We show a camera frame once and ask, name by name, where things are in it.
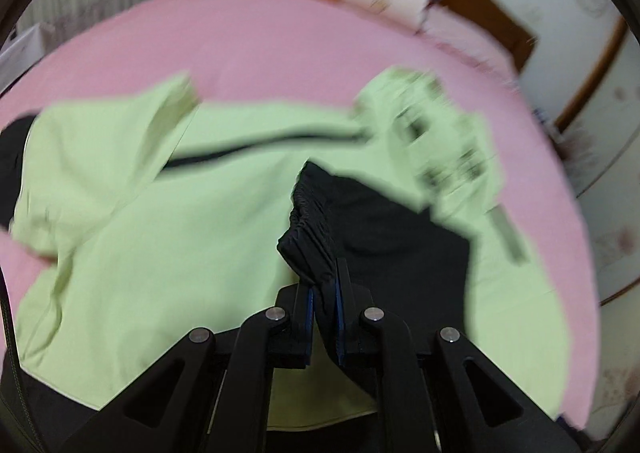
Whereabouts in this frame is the light green black hooded jacket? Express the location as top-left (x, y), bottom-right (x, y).
top-left (1, 68), bottom-right (570, 416)

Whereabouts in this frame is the pink bed sheet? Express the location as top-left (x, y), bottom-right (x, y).
top-left (1, 0), bottom-right (600, 428)

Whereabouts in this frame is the dark wooden headboard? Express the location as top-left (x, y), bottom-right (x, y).
top-left (435, 0), bottom-right (537, 74)

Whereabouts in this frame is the white storage box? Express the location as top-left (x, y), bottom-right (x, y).
top-left (0, 23), bottom-right (55, 93)

